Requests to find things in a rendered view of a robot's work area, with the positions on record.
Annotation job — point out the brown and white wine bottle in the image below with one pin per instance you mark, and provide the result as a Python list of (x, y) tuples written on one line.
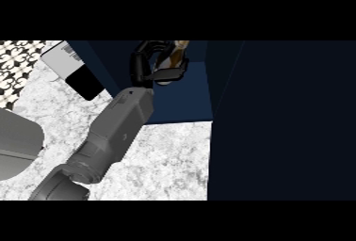
[(177, 50)]

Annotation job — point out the grey rounded appliance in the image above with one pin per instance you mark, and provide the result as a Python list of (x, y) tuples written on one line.
[(16, 144)]

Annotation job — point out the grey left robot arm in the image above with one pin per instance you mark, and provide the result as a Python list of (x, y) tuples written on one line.
[(122, 120)]

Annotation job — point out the white and black box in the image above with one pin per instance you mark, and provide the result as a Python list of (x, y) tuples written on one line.
[(62, 58)]

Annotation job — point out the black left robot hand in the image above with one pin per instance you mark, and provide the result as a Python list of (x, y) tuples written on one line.
[(138, 67)]

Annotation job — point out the dark blue cabinet door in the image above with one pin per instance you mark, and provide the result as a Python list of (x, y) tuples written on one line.
[(286, 125)]

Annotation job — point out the dark blue cabinet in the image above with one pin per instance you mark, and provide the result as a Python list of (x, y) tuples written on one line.
[(180, 100)]

